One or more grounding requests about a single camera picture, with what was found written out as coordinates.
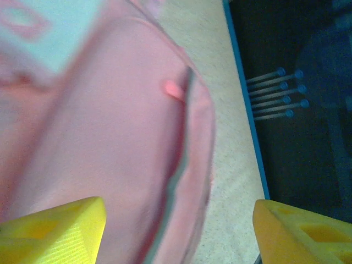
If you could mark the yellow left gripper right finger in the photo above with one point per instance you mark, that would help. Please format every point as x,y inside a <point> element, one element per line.
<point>302,236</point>

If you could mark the blue table edge strip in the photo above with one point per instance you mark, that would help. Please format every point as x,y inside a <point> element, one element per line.
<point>247,104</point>

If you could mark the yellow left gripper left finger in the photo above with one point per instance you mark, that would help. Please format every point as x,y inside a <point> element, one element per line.
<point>55,233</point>

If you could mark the pink backpack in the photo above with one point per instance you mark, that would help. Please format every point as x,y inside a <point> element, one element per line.
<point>110,137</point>

